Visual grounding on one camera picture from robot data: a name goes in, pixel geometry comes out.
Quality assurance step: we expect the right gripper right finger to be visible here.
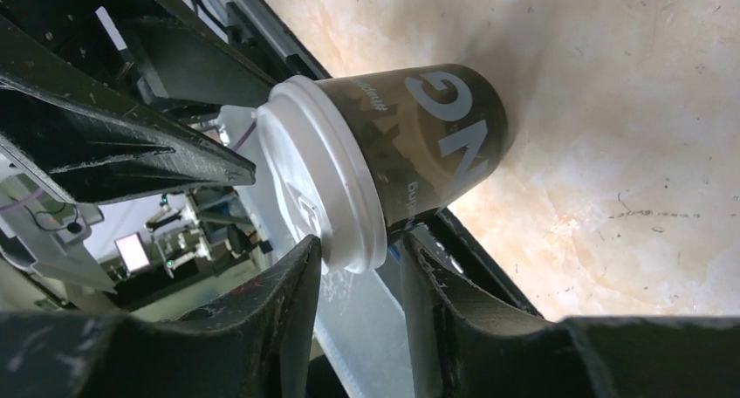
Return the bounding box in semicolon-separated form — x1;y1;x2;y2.
401;236;739;397

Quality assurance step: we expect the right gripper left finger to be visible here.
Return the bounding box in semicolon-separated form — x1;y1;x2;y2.
1;236;321;397

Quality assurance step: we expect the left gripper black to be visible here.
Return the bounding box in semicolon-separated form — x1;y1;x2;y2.
1;0;276;204

